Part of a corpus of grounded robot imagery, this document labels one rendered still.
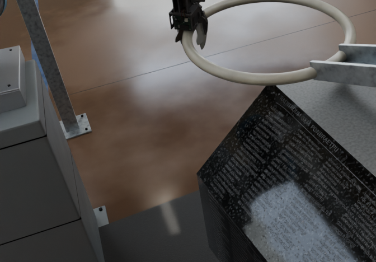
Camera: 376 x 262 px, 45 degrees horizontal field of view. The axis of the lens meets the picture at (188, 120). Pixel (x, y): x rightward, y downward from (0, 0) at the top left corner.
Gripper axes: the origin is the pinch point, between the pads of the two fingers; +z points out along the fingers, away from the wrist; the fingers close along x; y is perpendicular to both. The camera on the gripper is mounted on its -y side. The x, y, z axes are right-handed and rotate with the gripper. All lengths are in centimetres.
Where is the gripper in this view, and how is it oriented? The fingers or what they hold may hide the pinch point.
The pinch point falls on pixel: (193, 43)
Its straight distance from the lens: 144.1
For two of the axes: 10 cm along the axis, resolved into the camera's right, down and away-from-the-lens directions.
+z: 1.1, 7.6, 6.4
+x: 9.2, 1.6, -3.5
